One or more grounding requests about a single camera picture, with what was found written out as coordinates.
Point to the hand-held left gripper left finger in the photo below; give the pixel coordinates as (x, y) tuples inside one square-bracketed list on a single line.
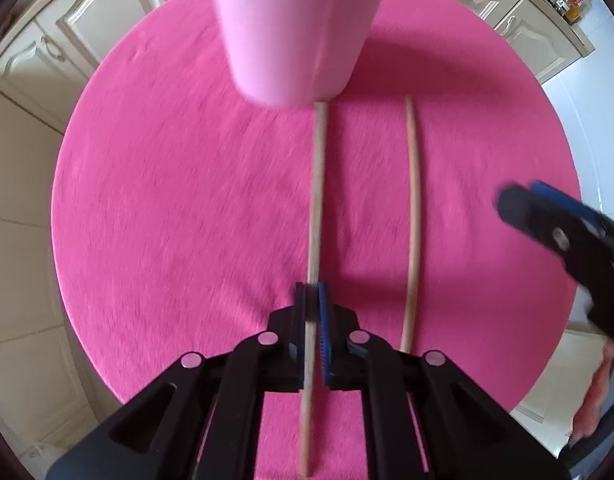
[(300, 340)]

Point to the person's right hand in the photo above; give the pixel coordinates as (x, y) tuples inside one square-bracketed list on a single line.
[(594, 395)]

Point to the cream kitchen cabinet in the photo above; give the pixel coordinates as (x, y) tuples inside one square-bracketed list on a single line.
[(112, 10)]

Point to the pink cup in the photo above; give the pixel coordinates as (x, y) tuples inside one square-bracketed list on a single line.
[(287, 35)]

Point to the pink tablecloth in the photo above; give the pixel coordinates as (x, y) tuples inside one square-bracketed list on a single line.
[(162, 210)]

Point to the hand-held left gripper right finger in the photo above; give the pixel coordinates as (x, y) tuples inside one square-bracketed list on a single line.
[(323, 335)]

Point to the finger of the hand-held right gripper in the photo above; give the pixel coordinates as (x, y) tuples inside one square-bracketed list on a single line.
[(547, 220)]

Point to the long wooden chopstick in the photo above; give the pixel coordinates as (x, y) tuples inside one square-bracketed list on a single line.
[(414, 210), (317, 185)]

